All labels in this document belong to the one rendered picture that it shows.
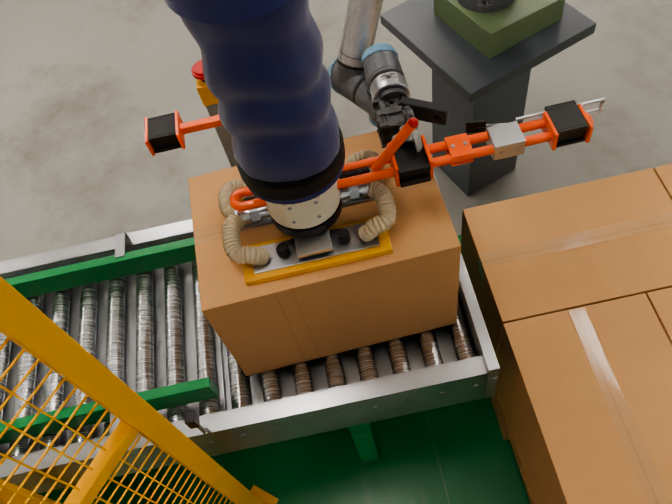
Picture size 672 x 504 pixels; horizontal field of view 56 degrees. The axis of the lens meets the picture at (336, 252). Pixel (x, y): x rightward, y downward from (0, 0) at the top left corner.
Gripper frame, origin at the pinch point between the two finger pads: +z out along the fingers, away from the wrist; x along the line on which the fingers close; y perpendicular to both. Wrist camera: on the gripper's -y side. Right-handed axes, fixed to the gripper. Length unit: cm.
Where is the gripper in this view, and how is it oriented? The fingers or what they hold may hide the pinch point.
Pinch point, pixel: (421, 158)
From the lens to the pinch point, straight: 142.1
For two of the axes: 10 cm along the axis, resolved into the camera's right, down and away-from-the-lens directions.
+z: 1.7, 8.1, -5.6
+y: -9.8, 2.1, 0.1
